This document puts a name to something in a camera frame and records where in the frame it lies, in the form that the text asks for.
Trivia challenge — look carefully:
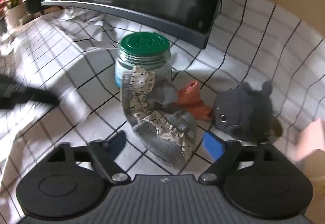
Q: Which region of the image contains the dark grey plush toy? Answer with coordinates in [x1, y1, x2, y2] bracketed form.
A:
[210, 81, 273, 143]

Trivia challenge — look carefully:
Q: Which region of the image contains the grey patterned sock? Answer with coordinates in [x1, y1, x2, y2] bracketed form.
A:
[121, 66, 197, 168]

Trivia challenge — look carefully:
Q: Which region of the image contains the green lid plastic jar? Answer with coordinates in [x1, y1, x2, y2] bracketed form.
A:
[115, 32, 172, 88]

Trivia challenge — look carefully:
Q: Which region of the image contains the white black grid tablecloth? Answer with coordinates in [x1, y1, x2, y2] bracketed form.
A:
[1, 0, 324, 223]

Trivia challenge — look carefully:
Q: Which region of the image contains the orange sock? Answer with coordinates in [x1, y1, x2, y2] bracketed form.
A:
[175, 81, 212, 121]

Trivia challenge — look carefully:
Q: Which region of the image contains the pink storage box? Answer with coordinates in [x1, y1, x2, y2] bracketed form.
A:
[269, 116, 325, 189]

